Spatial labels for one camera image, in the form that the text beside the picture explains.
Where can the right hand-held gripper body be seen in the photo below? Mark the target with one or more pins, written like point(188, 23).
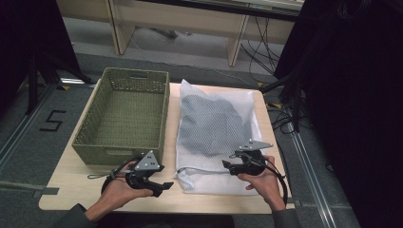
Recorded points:
point(253, 145)

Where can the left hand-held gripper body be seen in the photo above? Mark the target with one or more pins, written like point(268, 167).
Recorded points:
point(147, 163)

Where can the white mesh laundry bag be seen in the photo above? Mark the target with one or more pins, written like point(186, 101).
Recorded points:
point(193, 180)

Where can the black cloth garment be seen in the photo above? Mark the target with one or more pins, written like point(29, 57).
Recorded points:
point(212, 126)

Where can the green woven basket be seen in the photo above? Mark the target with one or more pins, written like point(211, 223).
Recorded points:
point(126, 117)

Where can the person's right hand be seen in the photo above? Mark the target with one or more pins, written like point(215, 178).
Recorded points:
point(267, 183)

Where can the person's left hand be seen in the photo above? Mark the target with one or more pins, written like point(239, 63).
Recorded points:
point(118, 191)

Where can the black metal stand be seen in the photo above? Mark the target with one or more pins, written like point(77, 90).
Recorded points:
point(296, 104)
point(33, 85)

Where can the black curtain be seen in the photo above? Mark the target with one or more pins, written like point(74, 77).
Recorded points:
point(355, 95)
point(28, 38)

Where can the grey power strip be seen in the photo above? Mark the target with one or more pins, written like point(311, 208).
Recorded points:
point(168, 33)

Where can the light wooden desk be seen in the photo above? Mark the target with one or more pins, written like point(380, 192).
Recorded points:
point(177, 19)

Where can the metal floor rail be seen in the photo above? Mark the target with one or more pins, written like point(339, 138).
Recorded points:
point(312, 177)
point(19, 133)

